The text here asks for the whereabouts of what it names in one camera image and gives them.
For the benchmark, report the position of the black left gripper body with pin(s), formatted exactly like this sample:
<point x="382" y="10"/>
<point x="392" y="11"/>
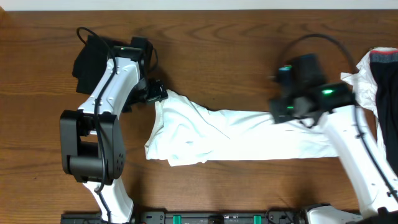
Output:
<point x="147" y="91"/>

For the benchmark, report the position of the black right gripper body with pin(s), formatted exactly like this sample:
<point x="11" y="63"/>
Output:
<point x="287" y="107"/>

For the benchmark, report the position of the white printed t-shirt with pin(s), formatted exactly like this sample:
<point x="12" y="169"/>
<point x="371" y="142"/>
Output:
<point x="186" y="133"/>

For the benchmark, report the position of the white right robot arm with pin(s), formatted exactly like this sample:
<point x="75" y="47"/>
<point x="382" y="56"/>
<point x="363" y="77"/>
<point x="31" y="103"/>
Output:
<point x="334" y="110"/>

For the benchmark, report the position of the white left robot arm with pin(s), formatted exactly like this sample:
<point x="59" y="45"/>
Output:
<point x="92" y="144"/>

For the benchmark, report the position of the black folded cloth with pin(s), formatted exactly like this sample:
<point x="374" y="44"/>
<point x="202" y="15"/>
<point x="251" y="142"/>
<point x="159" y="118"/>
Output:
<point x="90" y="65"/>

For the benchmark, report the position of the white crumpled garment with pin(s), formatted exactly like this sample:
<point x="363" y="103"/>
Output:
<point x="365" y="89"/>

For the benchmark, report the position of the dark navy striped garment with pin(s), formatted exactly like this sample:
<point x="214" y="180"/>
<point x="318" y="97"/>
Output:
<point x="383" y="67"/>

